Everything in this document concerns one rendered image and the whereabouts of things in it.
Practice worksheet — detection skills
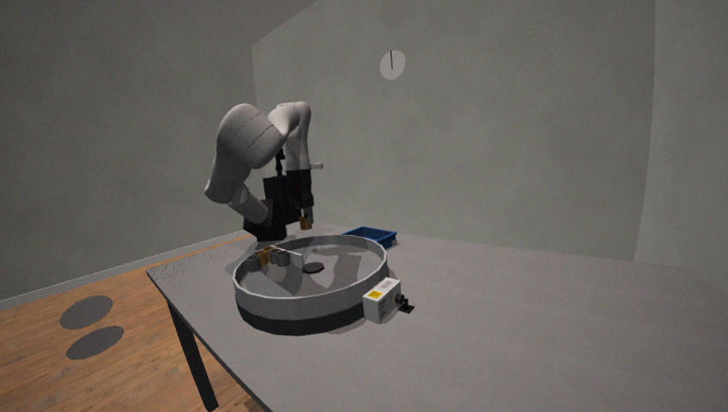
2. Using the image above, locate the blue plastic crate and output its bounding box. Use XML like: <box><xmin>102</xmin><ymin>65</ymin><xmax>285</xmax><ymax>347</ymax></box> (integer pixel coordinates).
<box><xmin>342</xmin><ymin>227</ymin><xmax>397</xmax><ymax>250</ymax></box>

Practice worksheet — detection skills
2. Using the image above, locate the bronze bushing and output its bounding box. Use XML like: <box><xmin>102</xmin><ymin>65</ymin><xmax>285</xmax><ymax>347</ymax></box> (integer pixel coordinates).
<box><xmin>263</xmin><ymin>246</ymin><xmax>275</xmax><ymax>262</ymax></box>
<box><xmin>300</xmin><ymin>216</ymin><xmax>312</xmax><ymax>230</ymax></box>
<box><xmin>253</xmin><ymin>251</ymin><xmax>268</xmax><ymax>267</ymax></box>

